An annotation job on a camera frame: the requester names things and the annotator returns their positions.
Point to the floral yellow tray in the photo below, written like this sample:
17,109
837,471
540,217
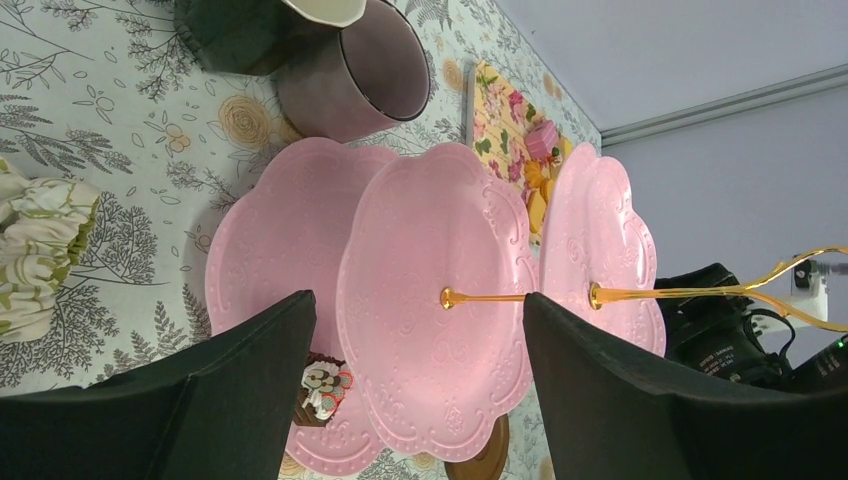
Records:
499,116

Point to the black mug white inside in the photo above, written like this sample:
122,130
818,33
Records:
256,37

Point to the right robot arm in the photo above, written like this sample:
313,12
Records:
734,339

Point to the cream green patterned cloth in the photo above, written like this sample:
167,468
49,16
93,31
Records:
45,224

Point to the dark purple cup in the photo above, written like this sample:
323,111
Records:
367,78

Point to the floral grey tablecloth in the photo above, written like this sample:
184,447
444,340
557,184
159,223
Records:
104,92

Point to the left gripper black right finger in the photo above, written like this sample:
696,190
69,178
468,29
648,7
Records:
612,410

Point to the chocolate cake slice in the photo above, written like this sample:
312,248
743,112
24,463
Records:
324,385

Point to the brown wooden saucer far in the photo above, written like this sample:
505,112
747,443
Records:
489,463

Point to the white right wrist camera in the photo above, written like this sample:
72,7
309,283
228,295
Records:
806,288

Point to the orange fish shaped cookie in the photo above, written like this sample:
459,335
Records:
536,208

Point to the pink three-tier cake stand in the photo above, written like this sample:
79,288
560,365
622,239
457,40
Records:
420,267

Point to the orange flower cookie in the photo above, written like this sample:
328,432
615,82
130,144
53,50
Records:
533,174

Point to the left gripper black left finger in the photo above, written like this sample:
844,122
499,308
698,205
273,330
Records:
221,409

